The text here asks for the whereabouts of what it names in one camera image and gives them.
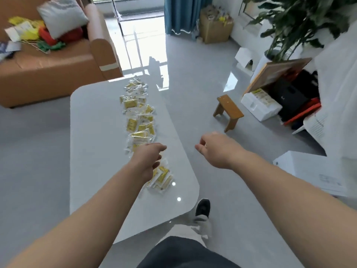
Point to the white cloth cover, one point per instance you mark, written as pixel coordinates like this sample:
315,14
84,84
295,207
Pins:
337,103

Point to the person's left thumb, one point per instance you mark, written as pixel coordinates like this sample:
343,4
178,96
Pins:
156,161

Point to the small wooden stool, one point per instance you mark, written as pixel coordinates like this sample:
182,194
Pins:
228,110

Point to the row of yellow snack packets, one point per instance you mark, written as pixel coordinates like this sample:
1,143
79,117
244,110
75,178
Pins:
138,119

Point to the person's left forearm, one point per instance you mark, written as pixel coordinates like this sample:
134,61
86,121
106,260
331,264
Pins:
83,220

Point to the person's right forearm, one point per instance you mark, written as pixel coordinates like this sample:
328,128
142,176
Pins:
292,206

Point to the person's right hand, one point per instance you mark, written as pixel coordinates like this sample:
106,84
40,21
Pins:
221,150

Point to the blue curtain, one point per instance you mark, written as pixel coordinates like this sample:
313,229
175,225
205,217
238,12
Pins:
181,13

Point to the brown cardboard box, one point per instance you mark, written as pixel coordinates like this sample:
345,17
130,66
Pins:
216,29

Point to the white foam box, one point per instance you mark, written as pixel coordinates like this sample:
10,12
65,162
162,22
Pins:
260,104

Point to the green cloth item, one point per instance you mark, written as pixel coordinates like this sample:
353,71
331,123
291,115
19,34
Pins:
51,47

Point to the small white open box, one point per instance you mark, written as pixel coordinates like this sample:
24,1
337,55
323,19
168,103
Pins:
245,58

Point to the white paper sheet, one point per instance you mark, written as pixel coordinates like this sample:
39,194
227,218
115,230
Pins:
18,32

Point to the person's dark shorts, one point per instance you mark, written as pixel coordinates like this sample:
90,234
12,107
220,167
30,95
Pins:
189,253

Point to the orange red flat item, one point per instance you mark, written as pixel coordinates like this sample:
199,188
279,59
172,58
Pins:
302,113

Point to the person's left hand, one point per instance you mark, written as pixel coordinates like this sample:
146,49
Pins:
145,159

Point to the large white flat box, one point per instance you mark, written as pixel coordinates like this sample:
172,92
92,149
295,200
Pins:
312,171

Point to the person's leg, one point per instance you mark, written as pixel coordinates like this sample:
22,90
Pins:
192,231

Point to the grey cushion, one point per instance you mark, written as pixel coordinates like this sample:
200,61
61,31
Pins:
62,15

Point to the wooden framed board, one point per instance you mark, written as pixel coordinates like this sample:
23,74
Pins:
279,72

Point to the green potted plant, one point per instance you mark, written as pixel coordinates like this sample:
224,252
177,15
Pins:
301,22

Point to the orange sofa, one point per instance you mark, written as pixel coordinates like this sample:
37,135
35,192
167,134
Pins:
55,69

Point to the yellow plastic bags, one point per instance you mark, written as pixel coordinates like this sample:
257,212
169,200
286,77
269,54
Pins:
25,29

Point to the black bag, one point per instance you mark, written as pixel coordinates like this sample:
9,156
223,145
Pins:
295,94

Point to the person's right thumb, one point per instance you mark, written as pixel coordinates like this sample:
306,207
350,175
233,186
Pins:
200,150

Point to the red cloth item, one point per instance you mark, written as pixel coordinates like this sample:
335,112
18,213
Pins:
69,34

